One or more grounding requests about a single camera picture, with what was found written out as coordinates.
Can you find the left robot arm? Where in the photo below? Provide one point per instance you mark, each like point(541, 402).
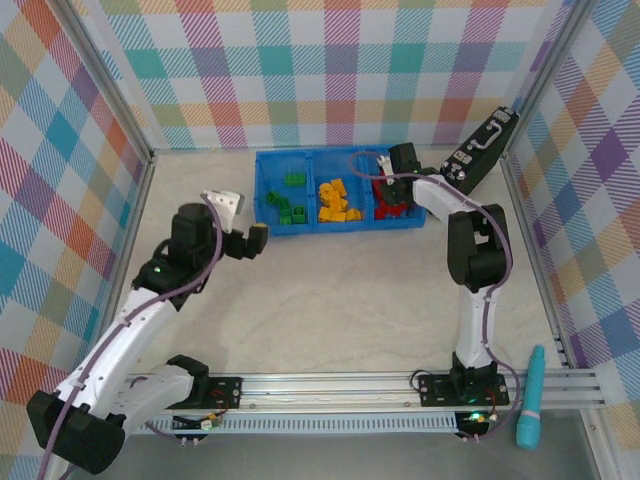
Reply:
point(125, 340)

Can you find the blue three-compartment plastic bin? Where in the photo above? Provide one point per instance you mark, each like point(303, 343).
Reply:
point(272, 170)

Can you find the small circuit board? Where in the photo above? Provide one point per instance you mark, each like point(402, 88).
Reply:
point(209, 423)
point(475, 417)

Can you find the aluminium frame floor rail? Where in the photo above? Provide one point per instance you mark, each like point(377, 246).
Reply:
point(534, 250)
point(136, 225)

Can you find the teal handheld tool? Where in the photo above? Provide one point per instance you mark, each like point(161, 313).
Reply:
point(530, 425)

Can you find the yellow lego brick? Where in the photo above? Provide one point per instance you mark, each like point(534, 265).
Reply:
point(326, 215)
point(355, 214)
point(342, 202)
point(340, 216)
point(338, 186)
point(325, 192)

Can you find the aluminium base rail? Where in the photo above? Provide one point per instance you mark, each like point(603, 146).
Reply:
point(325, 390)

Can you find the aluminium frame post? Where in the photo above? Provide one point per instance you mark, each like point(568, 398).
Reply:
point(107, 80)
point(552, 50)

